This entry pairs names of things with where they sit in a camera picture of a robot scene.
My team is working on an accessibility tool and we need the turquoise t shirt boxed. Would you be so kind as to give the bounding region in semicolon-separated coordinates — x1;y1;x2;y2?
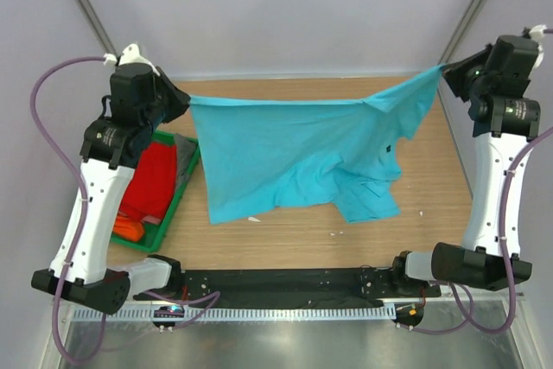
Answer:
190;67;442;224

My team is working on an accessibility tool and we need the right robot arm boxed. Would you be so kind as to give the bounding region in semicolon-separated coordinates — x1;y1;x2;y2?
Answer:
393;35;543;291

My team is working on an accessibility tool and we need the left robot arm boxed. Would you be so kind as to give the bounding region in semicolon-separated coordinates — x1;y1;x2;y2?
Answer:
31;58;190;315

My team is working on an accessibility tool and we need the grey t shirt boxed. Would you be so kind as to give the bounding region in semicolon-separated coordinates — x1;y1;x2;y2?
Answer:
174;134;198;191

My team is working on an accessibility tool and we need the red t shirt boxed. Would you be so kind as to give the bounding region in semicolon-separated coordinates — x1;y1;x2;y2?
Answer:
119;142;176;220

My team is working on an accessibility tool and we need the pink t shirt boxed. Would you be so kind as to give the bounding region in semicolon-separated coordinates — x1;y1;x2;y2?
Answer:
141;215;162;226

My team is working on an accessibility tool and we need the orange t shirt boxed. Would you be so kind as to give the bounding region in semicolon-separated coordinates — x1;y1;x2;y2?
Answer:
112;213;145;243

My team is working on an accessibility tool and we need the green plastic bin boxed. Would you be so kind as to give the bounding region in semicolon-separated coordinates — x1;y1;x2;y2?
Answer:
111;130;200;253

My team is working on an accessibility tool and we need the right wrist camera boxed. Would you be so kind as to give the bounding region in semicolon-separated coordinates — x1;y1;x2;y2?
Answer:
522;24;548;68

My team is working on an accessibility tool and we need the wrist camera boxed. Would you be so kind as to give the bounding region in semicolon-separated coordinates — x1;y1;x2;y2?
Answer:
103;43;154;68
522;24;548;68

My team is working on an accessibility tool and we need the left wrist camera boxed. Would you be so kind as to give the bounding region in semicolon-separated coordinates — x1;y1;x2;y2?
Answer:
103;43;154;68

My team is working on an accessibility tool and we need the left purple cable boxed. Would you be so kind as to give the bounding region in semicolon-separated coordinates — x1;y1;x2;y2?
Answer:
30;55;221;366

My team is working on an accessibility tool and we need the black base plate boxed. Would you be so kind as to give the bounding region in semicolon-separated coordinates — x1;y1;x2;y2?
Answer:
157;266;441;309

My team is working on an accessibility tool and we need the white slotted cable duct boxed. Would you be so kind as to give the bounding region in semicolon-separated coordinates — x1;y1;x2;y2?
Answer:
72;304;397;323

